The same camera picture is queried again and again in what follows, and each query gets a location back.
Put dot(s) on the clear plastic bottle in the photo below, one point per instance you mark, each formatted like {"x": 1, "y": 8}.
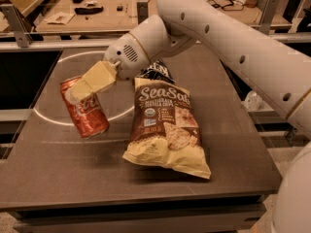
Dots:
{"x": 252, "y": 101}

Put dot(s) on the wooden back desk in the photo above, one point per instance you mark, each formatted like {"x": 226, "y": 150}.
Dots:
{"x": 121, "y": 15}

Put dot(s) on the right metal bracket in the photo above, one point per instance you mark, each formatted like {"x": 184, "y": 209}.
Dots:
{"x": 267, "y": 16}

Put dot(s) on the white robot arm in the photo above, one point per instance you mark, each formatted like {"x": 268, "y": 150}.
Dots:
{"x": 279, "y": 74}

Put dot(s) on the white paper card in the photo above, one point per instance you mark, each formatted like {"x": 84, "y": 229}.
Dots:
{"x": 59, "y": 18}

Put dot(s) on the middle metal bracket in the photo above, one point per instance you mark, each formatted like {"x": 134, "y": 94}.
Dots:
{"x": 142, "y": 11}

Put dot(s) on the sea salt tortilla chips bag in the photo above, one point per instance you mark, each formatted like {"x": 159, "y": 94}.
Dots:
{"x": 164, "y": 131}

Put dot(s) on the red coke can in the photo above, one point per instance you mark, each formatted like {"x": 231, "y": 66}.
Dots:
{"x": 87, "y": 115}

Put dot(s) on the blue chips bag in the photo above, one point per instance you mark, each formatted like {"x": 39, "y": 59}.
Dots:
{"x": 157, "y": 71}

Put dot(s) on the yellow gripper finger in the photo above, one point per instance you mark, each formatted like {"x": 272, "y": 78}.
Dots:
{"x": 98, "y": 78}

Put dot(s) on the left metal bracket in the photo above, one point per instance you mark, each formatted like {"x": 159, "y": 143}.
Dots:
{"x": 20, "y": 27}

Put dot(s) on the black tool on desk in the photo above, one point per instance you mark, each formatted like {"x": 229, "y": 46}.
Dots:
{"x": 89, "y": 11}

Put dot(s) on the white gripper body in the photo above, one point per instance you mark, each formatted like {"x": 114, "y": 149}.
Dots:
{"x": 124, "y": 57}

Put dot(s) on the metal bracket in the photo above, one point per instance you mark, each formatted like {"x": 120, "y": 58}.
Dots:
{"x": 267, "y": 16}
{"x": 20, "y": 27}
{"x": 142, "y": 11}

